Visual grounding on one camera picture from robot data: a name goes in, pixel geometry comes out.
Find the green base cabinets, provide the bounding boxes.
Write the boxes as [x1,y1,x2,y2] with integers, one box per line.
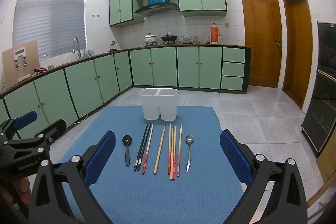
[0,46,252,135]

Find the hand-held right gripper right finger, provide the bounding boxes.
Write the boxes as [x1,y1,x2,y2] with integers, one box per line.
[220,130,308,224]

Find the range hood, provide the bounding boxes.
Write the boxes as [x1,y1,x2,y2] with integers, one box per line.
[134,3,178,17]

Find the plain wooden chopstick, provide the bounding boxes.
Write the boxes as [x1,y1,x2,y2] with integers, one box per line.
[154,125,166,175]

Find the gas stove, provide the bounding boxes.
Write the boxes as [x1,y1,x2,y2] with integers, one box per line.
[144,41,176,46]

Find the metal sink faucet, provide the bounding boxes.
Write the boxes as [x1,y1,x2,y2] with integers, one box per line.
[73,37,82,59]

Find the black glass-front cabinet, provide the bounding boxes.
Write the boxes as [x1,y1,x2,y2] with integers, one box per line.
[301,21,336,157]

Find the black spoon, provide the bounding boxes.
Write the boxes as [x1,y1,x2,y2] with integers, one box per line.
[122,135,133,167]

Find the wooden chopstick red patterned end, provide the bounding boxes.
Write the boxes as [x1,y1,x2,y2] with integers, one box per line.
[142,124,154,175]
[173,126,177,180]
[177,124,182,178]
[170,127,174,180]
[168,123,172,175]

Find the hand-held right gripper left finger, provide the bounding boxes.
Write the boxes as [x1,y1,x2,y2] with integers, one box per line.
[28,131,116,224]

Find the orange thermos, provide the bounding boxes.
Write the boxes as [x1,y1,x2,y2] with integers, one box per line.
[210,23,221,44]

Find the black chopstick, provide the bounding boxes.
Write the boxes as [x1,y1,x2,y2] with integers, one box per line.
[136,124,153,171]
[134,123,149,171]

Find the metal spoon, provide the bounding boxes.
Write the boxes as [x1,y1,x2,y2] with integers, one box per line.
[185,135,194,173]

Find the blue table mat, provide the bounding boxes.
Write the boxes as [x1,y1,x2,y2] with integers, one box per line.
[56,106,243,224]

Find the grey window blind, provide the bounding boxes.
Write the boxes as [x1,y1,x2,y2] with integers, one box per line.
[13,0,87,62]

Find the wooden door with handle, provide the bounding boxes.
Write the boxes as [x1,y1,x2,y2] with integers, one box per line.
[240,0,283,88]

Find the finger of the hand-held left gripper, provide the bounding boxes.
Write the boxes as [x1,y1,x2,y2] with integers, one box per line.
[0,110,38,144]
[4,119,67,156]

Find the tan cardboard box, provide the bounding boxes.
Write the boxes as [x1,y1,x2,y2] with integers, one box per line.
[316,135,336,184]

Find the person's left hand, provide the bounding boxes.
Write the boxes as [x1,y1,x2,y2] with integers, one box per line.
[0,177,30,205]

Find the white two-compartment utensil holder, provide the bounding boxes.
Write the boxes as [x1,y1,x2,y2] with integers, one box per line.
[139,88,178,121]

